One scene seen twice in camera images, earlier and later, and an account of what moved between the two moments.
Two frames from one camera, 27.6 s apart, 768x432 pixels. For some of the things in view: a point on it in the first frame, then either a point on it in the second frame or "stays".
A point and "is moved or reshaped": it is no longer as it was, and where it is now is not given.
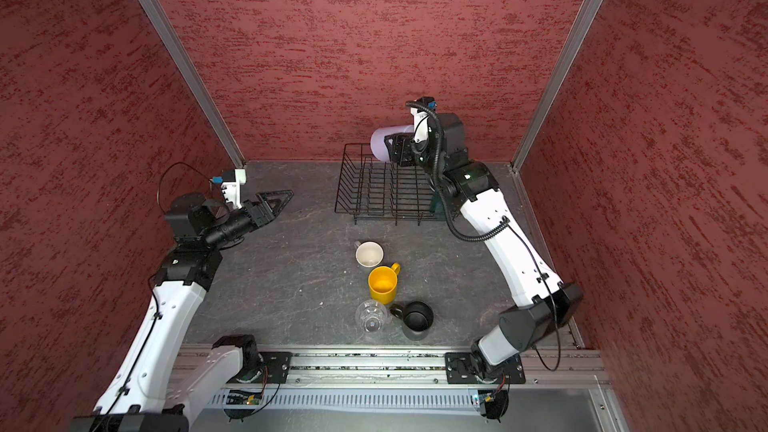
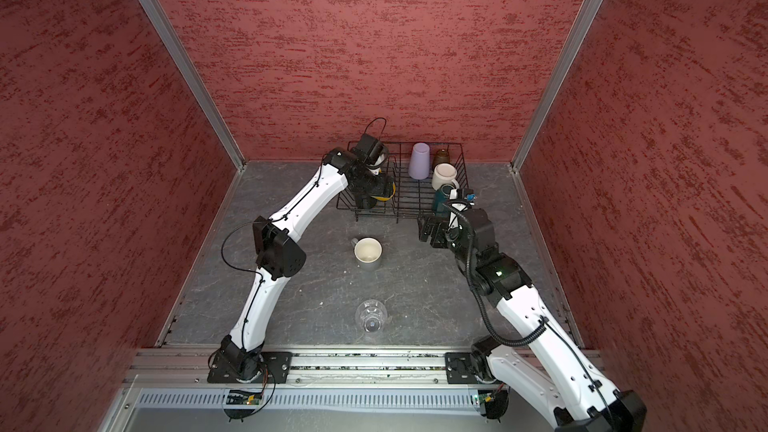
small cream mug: x=368 y=253 stays
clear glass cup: x=371 y=315 stays
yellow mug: x=382 y=283 → x=388 y=192
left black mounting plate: x=278 y=364 stays
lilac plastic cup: x=378 y=143 is moved or reshaped
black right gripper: x=404 y=147 → x=426 y=231
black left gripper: x=266 y=207 → x=376 y=191
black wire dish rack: x=375 y=190 stays
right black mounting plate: x=460 y=369 stays
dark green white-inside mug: x=438 y=208 stays
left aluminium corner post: x=178 y=54 stays
